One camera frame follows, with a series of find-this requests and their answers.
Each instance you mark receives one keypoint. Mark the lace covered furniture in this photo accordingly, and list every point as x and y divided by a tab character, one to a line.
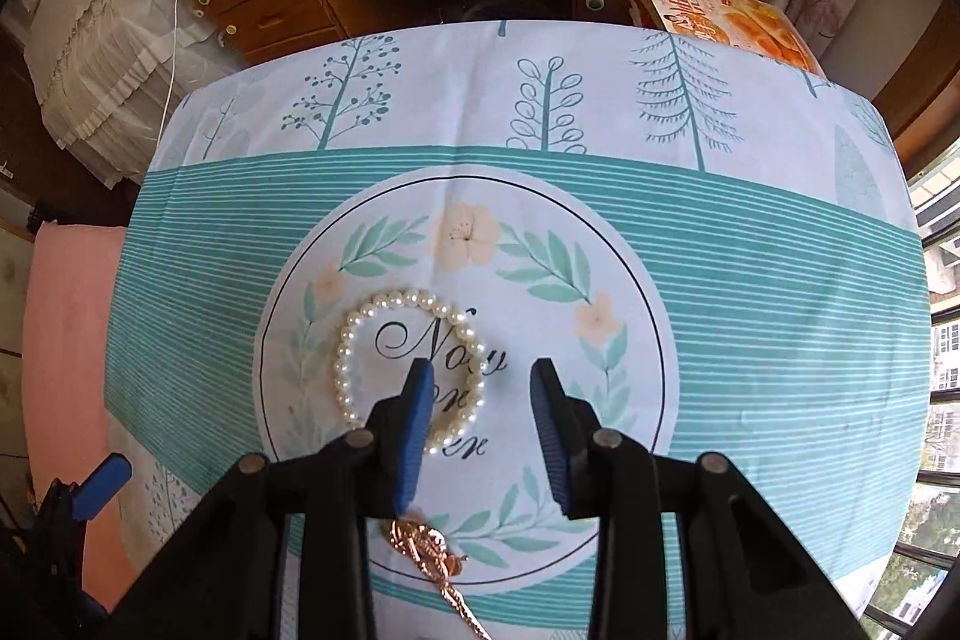
97	48

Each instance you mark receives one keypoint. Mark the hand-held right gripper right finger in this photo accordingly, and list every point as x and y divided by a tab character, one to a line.
551	437

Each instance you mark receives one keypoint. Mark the pink blanket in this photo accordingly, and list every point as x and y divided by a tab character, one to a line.
67	347

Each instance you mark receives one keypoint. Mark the gold hair stick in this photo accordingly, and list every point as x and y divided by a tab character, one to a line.
420	542

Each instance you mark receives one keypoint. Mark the orange printed carton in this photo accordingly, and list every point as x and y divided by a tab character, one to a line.
735	21

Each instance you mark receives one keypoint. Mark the metal window grille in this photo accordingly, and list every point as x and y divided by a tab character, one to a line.
945	385

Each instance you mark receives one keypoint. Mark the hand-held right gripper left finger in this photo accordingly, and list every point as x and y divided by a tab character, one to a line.
416	430

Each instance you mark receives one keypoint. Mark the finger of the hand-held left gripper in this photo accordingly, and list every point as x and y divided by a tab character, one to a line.
97	482

